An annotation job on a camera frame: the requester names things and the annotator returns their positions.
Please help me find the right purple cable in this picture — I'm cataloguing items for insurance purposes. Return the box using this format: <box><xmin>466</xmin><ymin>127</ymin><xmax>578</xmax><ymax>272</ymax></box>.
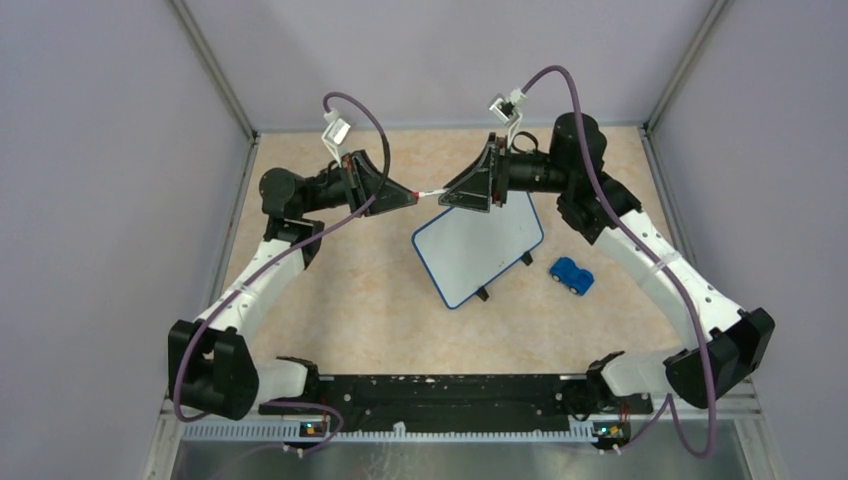
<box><xmin>520</xmin><ymin>64</ymin><xmax>719</xmax><ymax>460</ymax></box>

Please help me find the white whiteboard marker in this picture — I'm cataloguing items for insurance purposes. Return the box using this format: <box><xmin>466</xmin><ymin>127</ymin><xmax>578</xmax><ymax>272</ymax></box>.
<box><xmin>412</xmin><ymin>189</ymin><xmax>447</xmax><ymax>199</ymax></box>

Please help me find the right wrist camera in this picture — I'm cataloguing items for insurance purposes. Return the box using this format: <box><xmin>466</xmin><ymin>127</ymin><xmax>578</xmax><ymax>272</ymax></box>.
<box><xmin>488</xmin><ymin>88</ymin><xmax>527</xmax><ymax>147</ymax></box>

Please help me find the metal whiteboard stand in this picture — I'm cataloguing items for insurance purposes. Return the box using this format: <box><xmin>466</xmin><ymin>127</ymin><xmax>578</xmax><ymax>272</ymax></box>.
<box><xmin>475</xmin><ymin>251</ymin><xmax>534</xmax><ymax>302</ymax></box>

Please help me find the right aluminium frame post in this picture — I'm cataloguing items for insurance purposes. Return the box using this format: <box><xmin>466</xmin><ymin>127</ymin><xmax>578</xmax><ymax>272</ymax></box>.
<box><xmin>643</xmin><ymin>0</ymin><xmax>735</xmax><ymax>136</ymax></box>

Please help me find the purple cable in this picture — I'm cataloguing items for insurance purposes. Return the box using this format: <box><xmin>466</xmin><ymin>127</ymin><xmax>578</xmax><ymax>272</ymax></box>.
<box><xmin>173</xmin><ymin>92</ymin><xmax>393</xmax><ymax>458</ymax></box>
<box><xmin>520</xmin><ymin>64</ymin><xmax>719</xmax><ymax>460</ymax></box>

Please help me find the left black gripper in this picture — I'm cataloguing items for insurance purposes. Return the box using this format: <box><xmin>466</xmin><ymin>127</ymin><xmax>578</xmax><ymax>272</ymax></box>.
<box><xmin>300</xmin><ymin>149</ymin><xmax>418</xmax><ymax>218</ymax></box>

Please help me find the blue framed whiteboard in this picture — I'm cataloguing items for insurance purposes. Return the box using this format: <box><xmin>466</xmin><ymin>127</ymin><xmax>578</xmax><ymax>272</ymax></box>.
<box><xmin>411</xmin><ymin>193</ymin><xmax>545</xmax><ymax>310</ymax></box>

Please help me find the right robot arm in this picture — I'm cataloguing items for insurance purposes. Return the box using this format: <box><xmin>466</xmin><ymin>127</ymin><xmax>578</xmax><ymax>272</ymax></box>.
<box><xmin>438</xmin><ymin>113</ymin><xmax>775</xmax><ymax>412</ymax></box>

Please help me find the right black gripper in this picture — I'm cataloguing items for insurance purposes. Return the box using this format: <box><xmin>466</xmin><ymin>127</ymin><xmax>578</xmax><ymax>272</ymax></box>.
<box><xmin>438</xmin><ymin>134</ymin><xmax>571</xmax><ymax>214</ymax></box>

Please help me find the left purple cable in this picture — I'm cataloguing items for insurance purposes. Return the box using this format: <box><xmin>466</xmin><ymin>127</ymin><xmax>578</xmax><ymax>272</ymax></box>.
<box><xmin>173</xmin><ymin>92</ymin><xmax>393</xmax><ymax>458</ymax></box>

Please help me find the aluminium frame post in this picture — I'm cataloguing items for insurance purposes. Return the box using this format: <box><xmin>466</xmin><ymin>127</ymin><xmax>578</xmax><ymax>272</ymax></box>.
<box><xmin>643</xmin><ymin>0</ymin><xmax>735</xmax><ymax>136</ymax></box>
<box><xmin>167</xmin><ymin>0</ymin><xmax>258</xmax><ymax>142</ymax></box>

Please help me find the blue toy car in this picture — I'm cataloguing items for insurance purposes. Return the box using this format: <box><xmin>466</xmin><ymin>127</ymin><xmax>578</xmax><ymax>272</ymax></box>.
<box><xmin>549</xmin><ymin>257</ymin><xmax>595</xmax><ymax>296</ymax></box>

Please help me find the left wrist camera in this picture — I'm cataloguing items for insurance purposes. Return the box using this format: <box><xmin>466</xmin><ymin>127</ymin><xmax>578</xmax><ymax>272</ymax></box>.
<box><xmin>321</xmin><ymin>109</ymin><xmax>352</xmax><ymax>165</ymax></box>

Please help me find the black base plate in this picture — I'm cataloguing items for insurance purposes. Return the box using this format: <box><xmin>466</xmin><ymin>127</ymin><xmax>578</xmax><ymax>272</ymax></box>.
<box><xmin>258</xmin><ymin>374</ymin><xmax>654</xmax><ymax>434</ymax></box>

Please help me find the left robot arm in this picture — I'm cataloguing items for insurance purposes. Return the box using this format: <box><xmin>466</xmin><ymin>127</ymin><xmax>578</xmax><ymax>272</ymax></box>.
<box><xmin>167</xmin><ymin>150</ymin><xmax>419</xmax><ymax>421</ymax></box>

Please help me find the white slotted cable duct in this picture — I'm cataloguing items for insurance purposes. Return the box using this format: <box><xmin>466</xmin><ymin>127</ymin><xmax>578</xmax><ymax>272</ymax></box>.
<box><xmin>182</xmin><ymin>420</ymin><xmax>598</xmax><ymax>443</ymax></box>

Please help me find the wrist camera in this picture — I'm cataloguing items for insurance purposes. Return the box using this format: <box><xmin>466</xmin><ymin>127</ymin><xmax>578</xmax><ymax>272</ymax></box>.
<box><xmin>321</xmin><ymin>109</ymin><xmax>352</xmax><ymax>165</ymax></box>
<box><xmin>488</xmin><ymin>88</ymin><xmax>527</xmax><ymax>147</ymax></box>

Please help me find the left aluminium frame post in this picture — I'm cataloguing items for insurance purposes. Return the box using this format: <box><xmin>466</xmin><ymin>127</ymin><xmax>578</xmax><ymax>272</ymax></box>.
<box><xmin>167</xmin><ymin>0</ymin><xmax>258</xmax><ymax>142</ymax></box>

